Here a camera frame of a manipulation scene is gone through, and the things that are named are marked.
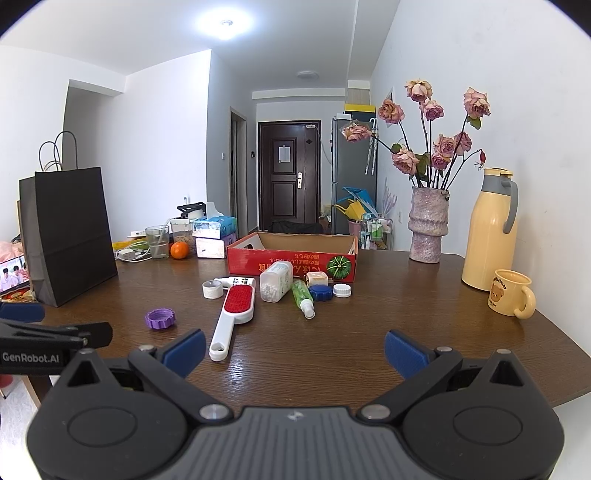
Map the white translucent plastic bottle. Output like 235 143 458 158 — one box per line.
259 261 294 303

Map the cream thermos jug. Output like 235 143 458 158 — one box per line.
462 167 519 291

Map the grey refrigerator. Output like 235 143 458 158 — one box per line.
331 113 377 234

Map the dried pink roses bouquet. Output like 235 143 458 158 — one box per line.
339 79 491 192

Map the glass cup with drink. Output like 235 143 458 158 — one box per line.
145 225 169 259

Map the pink bucket with toys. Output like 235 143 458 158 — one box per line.
332 186 378 223

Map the wire storage rack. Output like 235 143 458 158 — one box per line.
361 214 393 250

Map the cream cube power adapter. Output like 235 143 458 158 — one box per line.
304 271 329 287

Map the pink textured vase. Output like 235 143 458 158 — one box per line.
408 187 449 264

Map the white ridged jar lid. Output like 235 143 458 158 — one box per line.
332 283 353 298

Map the purple ridged jar lid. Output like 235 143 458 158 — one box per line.
144 307 176 331

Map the dark brown entrance door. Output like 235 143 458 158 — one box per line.
259 120 321 230

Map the yellow box on refrigerator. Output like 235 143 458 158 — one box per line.
344 103 376 115

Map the phone screen with video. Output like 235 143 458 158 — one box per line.
0 255 29 293

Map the green transparent bottle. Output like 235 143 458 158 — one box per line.
291 279 315 320

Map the white charger with cable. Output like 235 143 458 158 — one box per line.
115 247 152 263

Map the black paper shopping bag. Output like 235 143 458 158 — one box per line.
18 140 117 307

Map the blue ridged jar lid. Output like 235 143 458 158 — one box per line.
308 284 334 302

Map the small white spray bottle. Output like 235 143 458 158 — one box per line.
215 276 256 289

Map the red cardboard pumpkin box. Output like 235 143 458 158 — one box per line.
226 232 359 283

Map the yellow bear mug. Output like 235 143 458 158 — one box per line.
488 269 537 320

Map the black folding chair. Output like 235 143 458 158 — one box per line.
269 220 324 234

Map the red white lint brush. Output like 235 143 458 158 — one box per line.
209 284 256 362

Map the orange fruit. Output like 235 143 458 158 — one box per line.
169 241 190 260

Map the purple tissue pack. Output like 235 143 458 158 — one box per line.
194 233 236 259

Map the blue tissue pack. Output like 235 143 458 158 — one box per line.
192 215 238 240

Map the clear plastic food container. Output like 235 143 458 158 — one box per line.
170 218 193 246

